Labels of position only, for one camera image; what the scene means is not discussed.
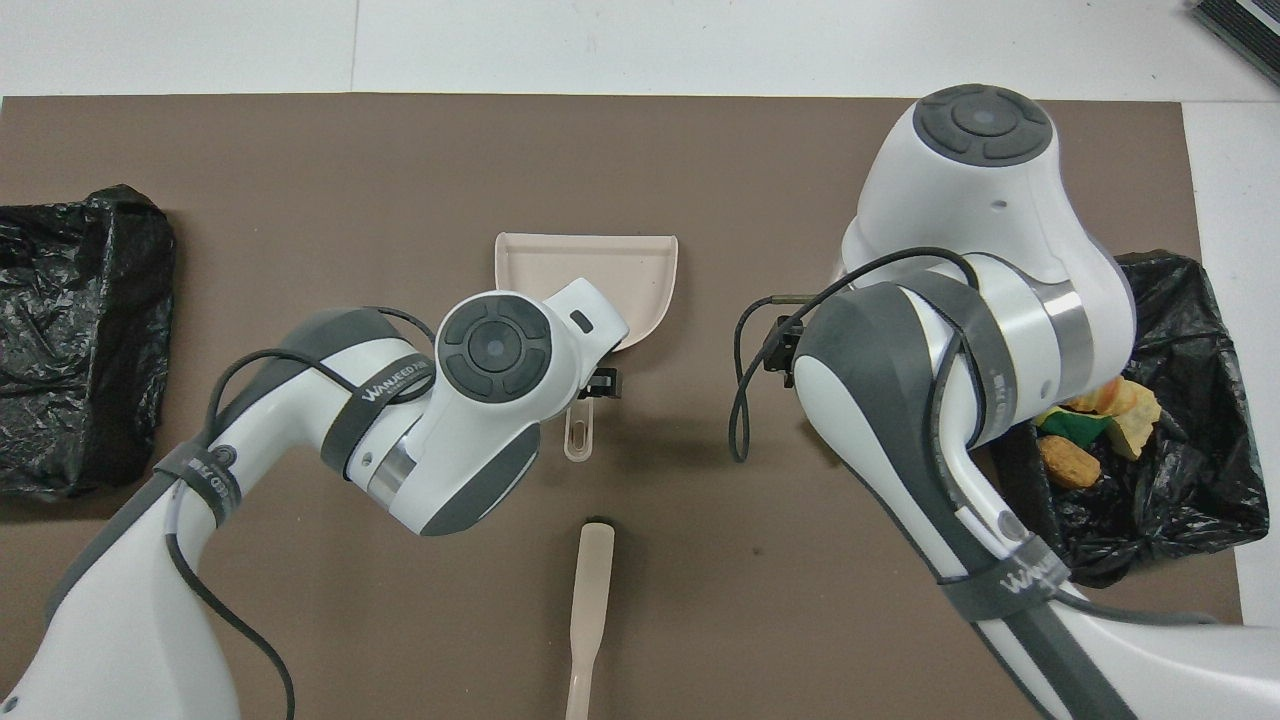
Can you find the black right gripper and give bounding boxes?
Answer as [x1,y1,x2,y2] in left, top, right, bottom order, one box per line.
[762,315,803,389]

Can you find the beige plastic dustpan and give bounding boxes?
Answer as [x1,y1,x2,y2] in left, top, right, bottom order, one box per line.
[495,232,679,463]

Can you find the beige brush black bristles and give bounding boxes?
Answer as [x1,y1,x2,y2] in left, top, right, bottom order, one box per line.
[563,515,618,720]

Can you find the small green yellow sponge wedge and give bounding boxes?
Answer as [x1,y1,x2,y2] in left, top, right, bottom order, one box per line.
[1035,408,1116,447]

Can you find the brown rounded sponge lump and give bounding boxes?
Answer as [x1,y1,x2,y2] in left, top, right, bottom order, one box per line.
[1037,435,1103,489]

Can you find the orange striped sponge piece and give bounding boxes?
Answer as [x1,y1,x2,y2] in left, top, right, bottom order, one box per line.
[1065,378,1141,416]

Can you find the black bag lined bin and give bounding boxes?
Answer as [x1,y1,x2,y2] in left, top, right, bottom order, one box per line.
[995,250,1271,589]
[0,184,178,501]

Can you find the brown table mat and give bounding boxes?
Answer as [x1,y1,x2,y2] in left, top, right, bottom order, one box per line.
[0,93,1256,720]

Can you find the beige sponge chunk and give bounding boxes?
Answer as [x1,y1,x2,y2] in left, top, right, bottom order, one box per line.
[1105,385,1163,461]

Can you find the dark ribbed device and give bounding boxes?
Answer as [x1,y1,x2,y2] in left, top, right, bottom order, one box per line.
[1188,0,1280,88]

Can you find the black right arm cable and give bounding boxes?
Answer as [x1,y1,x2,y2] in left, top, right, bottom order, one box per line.
[728,247,986,464]

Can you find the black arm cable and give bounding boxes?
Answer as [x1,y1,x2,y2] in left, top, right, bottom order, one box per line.
[728,247,986,464]
[163,305,438,720]

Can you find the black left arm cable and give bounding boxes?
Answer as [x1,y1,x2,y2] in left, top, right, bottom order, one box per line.
[163,305,438,720]

